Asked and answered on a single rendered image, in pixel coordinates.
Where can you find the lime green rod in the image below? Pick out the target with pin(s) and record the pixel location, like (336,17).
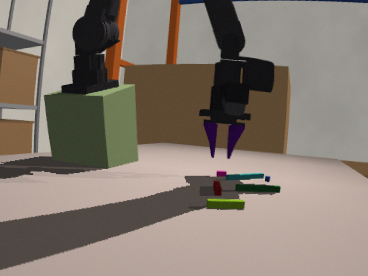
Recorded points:
(225,203)

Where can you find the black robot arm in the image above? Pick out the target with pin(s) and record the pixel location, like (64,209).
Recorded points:
(96,31)

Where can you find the turquoise rod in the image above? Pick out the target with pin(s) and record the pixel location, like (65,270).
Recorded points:
(244,176)

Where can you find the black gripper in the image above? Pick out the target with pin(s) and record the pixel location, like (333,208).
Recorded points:
(235,128)

